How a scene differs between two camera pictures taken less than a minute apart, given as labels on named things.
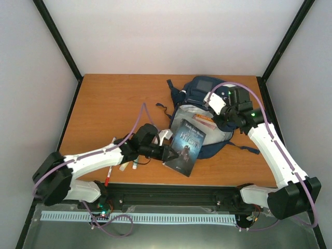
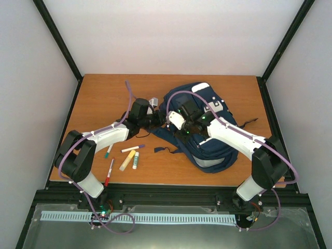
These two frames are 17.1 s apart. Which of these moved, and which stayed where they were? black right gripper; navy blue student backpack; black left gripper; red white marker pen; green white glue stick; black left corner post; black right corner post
Moved: black left gripper; black right gripper; navy blue student backpack
Stayed: black left corner post; red white marker pen; black right corner post; green white glue stick
